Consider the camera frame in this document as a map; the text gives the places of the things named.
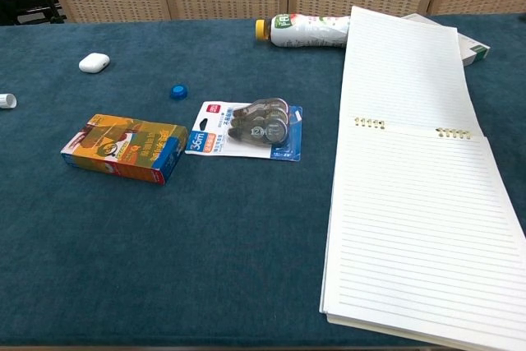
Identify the spiral-bound notepad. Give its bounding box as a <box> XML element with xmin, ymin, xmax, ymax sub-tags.
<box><xmin>319</xmin><ymin>5</ymin><xmax>526</xmax><ymax>351</ymax></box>

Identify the correction tape blister pack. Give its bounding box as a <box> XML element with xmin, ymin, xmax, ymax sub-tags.
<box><xmin>184</xmin><ymin>98</ymin><xmax>304</xmax><ymax>163</ymax></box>

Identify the white bottle yellow cap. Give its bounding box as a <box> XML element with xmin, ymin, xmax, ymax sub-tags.
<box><xmin>255</xmin><ymin>13</ymin><xmax>352</xmax><ymax>48</ymax></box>

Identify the orange and blue carton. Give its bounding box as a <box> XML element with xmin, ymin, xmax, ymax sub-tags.
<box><xmin>60</xmin><ymin>113</ymin><xmax>189</xmax><ymax>186</ymax></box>

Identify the dark blue table cloth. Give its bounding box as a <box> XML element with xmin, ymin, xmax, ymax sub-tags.
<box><xmin>0</xmin><ymin>12</ymin><xmax>526</xmax><ymax>348</ymax></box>

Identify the white earbud case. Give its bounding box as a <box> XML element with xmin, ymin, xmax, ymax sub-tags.
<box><xmin>78</xmin><ymin>52</ymin><xmax>111</xmax><ymax>75</ymax></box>

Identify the white usb hub box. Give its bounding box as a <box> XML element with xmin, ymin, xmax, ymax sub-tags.
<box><xmin>400</xmin><ymin>12</ymin><xmax>491</xmax><ymax>67</ymax></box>

